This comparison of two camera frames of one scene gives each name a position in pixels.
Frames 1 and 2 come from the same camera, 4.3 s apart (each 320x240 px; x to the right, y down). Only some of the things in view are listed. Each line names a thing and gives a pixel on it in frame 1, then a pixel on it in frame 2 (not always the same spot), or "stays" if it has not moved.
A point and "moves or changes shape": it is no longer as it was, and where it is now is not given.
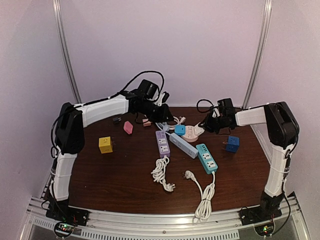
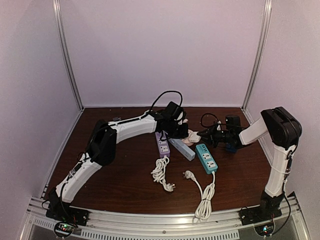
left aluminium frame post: [57, 7] stays
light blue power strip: [183, 145] moves or changes shape
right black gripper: [207, 124] -> [210, 135]
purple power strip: [164, 148] stays
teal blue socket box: [206, 159] stays
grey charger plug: [116, 120] stays
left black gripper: [162, 118] -> [184, 134]
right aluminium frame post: [260, 51] stays
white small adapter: [198, 130] -> [193, 137]
